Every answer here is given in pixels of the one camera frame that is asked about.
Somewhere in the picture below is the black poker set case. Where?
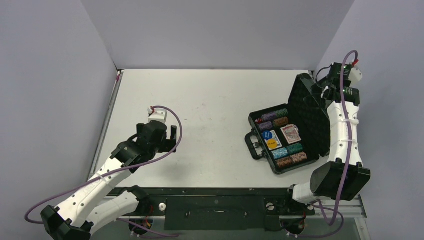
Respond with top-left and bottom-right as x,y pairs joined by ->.
244,73 -> 330,175

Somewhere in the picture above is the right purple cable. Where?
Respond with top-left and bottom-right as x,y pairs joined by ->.
284,50 -> 360,239

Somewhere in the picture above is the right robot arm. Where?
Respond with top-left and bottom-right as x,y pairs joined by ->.
282,61 -> 371,214

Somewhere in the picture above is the blue small blind button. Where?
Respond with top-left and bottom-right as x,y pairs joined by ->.
261,130 -> 273,140

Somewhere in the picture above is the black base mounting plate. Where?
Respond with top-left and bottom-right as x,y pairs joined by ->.
127,187 -> 318,231

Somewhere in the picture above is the red brown chip stack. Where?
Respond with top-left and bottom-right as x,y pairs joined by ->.
275,156 -> 293,169

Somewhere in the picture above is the dark green chip stack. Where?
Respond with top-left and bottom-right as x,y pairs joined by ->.
275,108 -> 289,118

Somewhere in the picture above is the pink chip stack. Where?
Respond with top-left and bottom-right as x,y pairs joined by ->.
290,152 -> 308,164

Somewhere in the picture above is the light blue chip stack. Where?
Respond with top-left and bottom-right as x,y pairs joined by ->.
271,147 -> 289,160

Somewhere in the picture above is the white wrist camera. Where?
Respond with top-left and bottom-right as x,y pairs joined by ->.
348,66 -> 363,85
147,107 -> 168,124

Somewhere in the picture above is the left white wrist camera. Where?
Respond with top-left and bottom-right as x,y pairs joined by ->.
147,107 -> 168,124

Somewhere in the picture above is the red playing card deck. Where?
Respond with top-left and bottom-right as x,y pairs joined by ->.
280,124 -> 302,145

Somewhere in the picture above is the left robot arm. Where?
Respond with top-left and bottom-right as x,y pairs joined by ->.
40,120 -> 180,240

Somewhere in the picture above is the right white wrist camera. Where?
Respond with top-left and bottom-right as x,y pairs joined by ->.
348,66 -> 363,85

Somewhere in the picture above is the blue playing card deck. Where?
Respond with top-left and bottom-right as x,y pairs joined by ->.
261,130 -> 282,151

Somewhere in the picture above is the yellow big blind button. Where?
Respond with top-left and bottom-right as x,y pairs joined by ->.
266,138 -> 279,150

